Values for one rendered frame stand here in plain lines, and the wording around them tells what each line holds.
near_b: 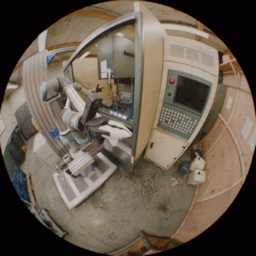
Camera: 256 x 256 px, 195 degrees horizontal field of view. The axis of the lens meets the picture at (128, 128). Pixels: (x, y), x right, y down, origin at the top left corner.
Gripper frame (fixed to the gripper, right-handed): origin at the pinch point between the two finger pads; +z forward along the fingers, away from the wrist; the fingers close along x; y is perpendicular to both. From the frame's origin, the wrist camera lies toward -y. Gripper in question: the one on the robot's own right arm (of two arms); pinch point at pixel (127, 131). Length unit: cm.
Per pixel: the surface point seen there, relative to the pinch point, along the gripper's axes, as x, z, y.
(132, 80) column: -157, -58, -27
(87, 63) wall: -136, -187, -85
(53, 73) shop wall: -133, -537, -143
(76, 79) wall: -106, -196, -39
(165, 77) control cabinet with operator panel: -69, 10, -26
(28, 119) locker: 81, -543, 57
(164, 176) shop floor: -68, 63, 138
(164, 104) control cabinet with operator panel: -68, 14, 3
